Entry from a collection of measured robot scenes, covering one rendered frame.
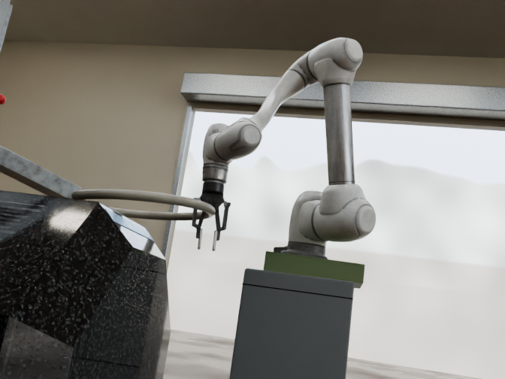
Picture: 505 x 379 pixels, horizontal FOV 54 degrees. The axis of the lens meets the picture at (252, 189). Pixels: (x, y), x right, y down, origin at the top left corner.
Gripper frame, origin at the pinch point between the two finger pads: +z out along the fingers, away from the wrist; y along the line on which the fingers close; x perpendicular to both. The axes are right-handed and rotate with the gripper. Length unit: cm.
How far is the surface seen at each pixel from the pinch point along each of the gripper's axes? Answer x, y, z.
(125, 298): 57, 23, 20
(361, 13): -304, -180, -302
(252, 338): -9.0, -20.8, 31.9
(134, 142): -492, 55, -167
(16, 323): 81, 39, 25
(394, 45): -348, -244, -298
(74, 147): -525, 135, -156
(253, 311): -9.5, -20.6, 22.6
